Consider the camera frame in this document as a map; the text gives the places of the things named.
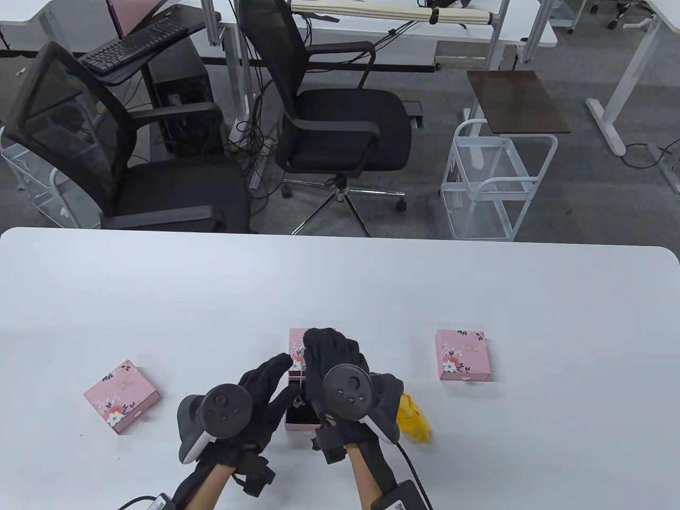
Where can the black computer tower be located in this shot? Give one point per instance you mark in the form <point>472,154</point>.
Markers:
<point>183,90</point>

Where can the person's left hand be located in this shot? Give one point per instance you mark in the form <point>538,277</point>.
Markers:
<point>265,419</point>

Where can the person's right hand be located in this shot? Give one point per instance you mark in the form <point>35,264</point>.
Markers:
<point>329,350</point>

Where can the dark wooden side table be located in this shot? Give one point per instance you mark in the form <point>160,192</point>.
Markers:
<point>518,101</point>

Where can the black keyboard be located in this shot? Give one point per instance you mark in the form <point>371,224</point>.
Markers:
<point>127,48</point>

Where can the rolled beige mat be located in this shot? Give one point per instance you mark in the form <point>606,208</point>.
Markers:
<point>372,9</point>

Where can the black mesh office chair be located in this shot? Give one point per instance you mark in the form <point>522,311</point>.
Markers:
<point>345,127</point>
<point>175,191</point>

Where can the person's left forearm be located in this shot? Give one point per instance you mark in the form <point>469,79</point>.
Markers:
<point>210,489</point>

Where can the pink screen laptop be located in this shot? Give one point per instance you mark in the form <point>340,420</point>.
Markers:
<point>133,13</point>

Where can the yellow cloth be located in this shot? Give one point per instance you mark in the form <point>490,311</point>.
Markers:
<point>414,419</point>

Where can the person's right forearm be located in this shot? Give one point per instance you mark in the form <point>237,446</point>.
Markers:
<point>364,478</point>

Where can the black office chair base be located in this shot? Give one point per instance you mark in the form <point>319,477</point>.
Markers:
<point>619,8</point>

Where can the white desk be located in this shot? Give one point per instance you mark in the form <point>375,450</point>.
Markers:
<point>632,58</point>
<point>53,21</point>

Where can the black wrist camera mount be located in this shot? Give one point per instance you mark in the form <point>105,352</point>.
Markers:
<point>257,475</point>
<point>332,451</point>

